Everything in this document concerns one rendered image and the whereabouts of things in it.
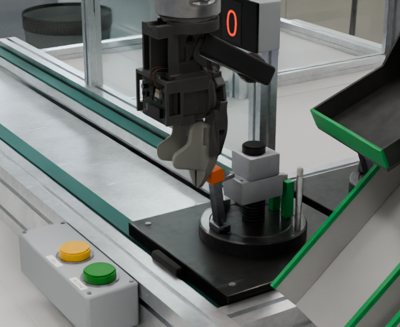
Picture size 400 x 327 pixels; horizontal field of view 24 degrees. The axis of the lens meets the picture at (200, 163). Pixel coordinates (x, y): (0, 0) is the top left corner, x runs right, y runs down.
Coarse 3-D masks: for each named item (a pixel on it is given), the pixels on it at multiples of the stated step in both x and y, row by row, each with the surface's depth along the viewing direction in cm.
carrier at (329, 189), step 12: (348, 168) 145; (360, 168) 138; (312, 180) 140; (324, 180) 140; (336, 180) 140; (348, 180) 140; (312, 192) 136; (324, 192) 136; (336, 192) 136; (348, 192) 136; (312, 204) 134; (324, 204) 132; (336, 204) 132
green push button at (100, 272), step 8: (96, 264) 115; (104, 264) 115; (88, 272) 113; (96, 272) 113; (104, 272) 113; (112, 272) 113; (88, 280) 112; (96, 280) 112; (104, 280) 112; (112, 280) 113
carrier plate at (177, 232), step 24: (168, 216) 128; (192, 216) 128; (312, 216) 128; (144, 240) 124; (168, 240) 121; (192, 240) 121; (192, 264) 115; (216, 264) 115; (240, 264) 115; (264, 264) 115; (216, 288) 110; (240, 288) 110; (264, 288) 111
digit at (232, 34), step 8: (224, 0) 135; (232, 0) 133; (224, 8) 135; (232, 8) 133; (240, 8) 132; (224, 16) 136; (232, 16) 134; (240, 16) 132; (224, 24) 136; (232, 24) 134; (240, 24) 133; (224, 32) 136; (232, 32) 135; (240, 32) 133; (232, 40) 135; (240, 40) 133
